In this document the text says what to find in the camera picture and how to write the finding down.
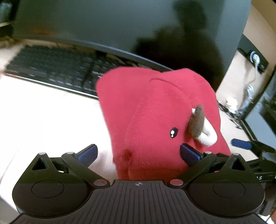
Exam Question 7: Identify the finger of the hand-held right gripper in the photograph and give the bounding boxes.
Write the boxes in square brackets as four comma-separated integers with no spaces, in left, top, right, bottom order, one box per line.
[231,138,276,153]

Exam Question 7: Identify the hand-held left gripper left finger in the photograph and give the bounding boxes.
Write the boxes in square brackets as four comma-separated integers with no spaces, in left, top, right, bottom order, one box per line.
[31,144,108,187]

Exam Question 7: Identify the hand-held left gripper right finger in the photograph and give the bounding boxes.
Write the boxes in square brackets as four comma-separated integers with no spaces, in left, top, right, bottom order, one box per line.
[169,144,247,187]

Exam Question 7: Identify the red hooded fleece jacket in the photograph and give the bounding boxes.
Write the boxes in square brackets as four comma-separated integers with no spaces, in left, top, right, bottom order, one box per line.
[95,67,231,180]

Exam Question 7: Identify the small white object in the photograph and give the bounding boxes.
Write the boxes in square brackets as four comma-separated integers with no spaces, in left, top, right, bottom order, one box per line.
[225,98,238,108]

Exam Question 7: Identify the black keyboard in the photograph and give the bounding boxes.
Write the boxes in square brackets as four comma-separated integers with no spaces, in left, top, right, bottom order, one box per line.
[4,44,140,99]

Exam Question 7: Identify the black flat device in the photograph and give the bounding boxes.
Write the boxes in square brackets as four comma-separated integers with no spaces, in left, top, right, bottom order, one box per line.
[237,34,269,72]

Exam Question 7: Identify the dark curved monitor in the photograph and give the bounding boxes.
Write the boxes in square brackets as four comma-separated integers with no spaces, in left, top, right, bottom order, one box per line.
[13,0,252,91]

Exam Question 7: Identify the tangle of black cables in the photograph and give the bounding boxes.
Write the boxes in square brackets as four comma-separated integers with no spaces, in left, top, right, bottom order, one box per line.
[218,101,244,130]

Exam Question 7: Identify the white cable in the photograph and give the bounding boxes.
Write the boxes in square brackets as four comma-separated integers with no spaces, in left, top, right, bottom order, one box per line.
[239,50,260,112]

